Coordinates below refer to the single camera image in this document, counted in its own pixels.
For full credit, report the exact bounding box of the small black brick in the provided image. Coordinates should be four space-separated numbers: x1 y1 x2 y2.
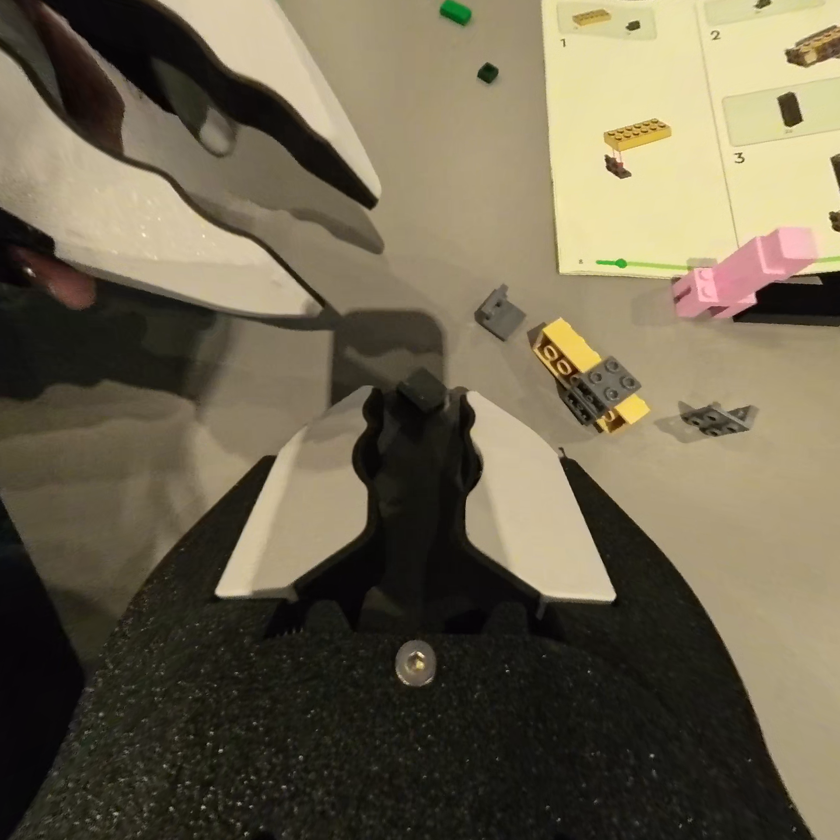
395 367 449 413

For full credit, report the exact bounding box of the light grey bracket brick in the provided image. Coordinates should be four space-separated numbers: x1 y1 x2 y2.
474 283 527 343

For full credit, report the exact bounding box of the pink brick pig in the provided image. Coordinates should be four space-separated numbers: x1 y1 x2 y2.
670 226 822 322

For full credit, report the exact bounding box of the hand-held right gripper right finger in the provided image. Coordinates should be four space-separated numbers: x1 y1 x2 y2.
451 390 618 606

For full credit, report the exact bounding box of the person's dark clothing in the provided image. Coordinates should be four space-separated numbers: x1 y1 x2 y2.
0 492 88 746

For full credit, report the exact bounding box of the yellow and black brick assembly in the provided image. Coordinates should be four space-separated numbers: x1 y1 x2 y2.
533 318 652 435

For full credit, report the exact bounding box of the black tall brick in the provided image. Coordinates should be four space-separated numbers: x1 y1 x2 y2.
730 273 840 328

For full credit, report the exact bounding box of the grey desk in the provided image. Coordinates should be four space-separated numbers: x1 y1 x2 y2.
0 0 840 815

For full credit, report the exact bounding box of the person's left hand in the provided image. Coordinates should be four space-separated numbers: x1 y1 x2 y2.
25 255 97 311

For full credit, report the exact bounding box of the dark grey bracket plate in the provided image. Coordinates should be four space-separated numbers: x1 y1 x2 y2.
678 401 760 443

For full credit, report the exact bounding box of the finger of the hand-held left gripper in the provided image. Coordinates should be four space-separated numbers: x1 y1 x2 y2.
0 26 328 320
98 0 383 211

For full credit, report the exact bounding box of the pale yellow instruction booklet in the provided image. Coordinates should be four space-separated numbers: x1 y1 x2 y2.
541 0 840 278

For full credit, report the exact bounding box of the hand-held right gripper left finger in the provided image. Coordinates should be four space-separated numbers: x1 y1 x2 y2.
215 386 396 601

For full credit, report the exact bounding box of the dark grey bracket brick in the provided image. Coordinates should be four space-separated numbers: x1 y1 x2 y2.
562 356 644 429

